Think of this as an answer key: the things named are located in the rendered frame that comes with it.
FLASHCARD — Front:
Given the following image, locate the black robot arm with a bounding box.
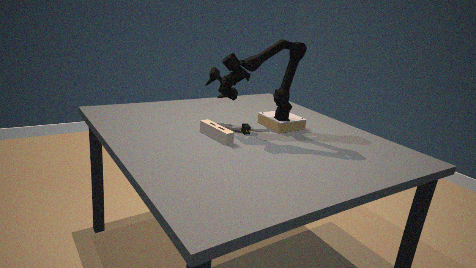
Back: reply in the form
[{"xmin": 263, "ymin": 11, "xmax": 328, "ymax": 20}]
[{"xmin": 218, "ymin": 39, "xmax": 307, "ymax": 121}]

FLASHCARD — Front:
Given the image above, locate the black two-prong plug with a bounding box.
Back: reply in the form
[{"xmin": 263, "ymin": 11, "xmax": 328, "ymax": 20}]
[{"xmin": 241, "ymin": 123, "xmax": 251, "ymax": 134}]

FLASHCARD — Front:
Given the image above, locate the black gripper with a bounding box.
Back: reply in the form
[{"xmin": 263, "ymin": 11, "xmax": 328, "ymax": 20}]
[{"xmin": 205, "ymin": 67, "xmax": 238, "ymax": 101}]

